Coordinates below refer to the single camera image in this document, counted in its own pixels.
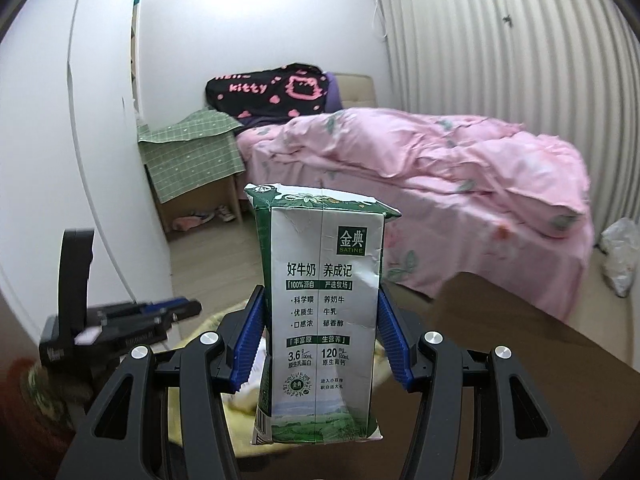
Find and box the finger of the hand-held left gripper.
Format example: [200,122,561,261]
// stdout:
[102,311,173,333]
[95,297,202,318]

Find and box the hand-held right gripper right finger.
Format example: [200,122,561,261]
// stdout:
[377,287,586,480]

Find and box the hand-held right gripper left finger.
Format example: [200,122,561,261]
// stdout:
[55,284,266,480]

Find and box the green white milk carton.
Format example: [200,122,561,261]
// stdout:
[243,182,402,447]

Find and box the yellow plastic bag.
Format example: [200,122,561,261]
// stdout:
[167,305,401,461]

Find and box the bed with pink floral sheet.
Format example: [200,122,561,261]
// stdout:
[235,107,596,326]

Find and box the green checked cloth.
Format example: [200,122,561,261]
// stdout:
[137,109,247,203]

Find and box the pink floral duvet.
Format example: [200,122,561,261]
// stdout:
[270,107,590,238]

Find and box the black pink printed pillow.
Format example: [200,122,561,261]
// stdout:
[205,62,331,120]

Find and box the white plastic bag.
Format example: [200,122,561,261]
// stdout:
[599,217,640,298]

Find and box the beige headboard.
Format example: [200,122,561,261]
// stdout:
[332,72,377,110]

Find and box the purple pillow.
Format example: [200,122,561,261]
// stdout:
[322,71,346,113]

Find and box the white pleated curtain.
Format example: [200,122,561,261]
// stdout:
[377,0,640,241]

